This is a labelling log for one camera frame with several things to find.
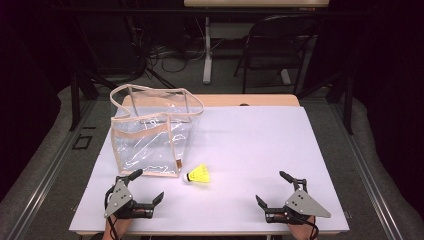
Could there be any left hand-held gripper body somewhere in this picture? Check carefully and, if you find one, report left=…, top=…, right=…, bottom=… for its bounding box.
left=103, top=176, right=156, bottom=220

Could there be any white board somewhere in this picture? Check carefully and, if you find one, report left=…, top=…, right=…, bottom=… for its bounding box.
left=68, top=105, right=350, bottom=234

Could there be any person's left hand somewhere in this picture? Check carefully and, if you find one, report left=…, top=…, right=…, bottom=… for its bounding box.
left=101, top=208, right=148, bottom=240

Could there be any tangle of floor cables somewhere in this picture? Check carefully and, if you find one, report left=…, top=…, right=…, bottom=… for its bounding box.
left=146, top=19, right=225, bottom=74

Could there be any black floor socket frame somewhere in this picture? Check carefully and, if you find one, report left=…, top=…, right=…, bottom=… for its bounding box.
left=71, top=133, right=94, bottom=151

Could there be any clear bag with beige trim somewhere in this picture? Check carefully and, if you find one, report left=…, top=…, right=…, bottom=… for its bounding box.
left=109, top=83, right=205, bottom=178

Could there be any black folding chair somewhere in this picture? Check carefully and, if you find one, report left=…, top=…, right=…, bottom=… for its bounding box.
left=233, top=14, right=322, bottom=95

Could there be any white desk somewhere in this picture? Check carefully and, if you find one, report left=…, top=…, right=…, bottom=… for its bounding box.
left=183, top=0, right=330, bottom=86

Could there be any person's right hand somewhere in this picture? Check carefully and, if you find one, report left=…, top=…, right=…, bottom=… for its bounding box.
left=273, top=214, right=318, bottom=240

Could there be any black horizontal bar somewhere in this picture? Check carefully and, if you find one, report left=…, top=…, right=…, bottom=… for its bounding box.
left=56, top=7, right=371, bottom=17

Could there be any black metal stand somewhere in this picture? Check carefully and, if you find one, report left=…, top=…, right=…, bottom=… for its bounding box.
left=68, top=64, right=111, bottom=132
left=295, top=70, right=355, bottom=136

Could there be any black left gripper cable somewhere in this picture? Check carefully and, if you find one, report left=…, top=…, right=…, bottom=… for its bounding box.
left=103, top=185, right=122, bottom=240

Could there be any wooden table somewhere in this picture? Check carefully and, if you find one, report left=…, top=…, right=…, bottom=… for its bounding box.
left=68, top=93, right=350, bottom=238

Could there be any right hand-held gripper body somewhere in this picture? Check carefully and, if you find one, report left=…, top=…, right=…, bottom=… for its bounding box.
left=264, top=188, right=332, bottom=225

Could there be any yellow shuttlecock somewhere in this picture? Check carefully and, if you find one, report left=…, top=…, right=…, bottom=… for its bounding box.
left=182, top=163, right=212, bottom=184

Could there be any metal floor rail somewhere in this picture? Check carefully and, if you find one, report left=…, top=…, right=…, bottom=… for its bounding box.
left=6, top=99, right=98, bottom=240
left=329, top=98, right=405, bottom=240

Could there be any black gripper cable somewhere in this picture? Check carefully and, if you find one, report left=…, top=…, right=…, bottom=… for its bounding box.
left=289, top=211, right=320, bottom=240
left=103, top=185, right=122, bottom=240

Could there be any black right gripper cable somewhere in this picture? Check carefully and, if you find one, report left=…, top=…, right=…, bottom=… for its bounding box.
left=289, top=211, right=320, bottom=240

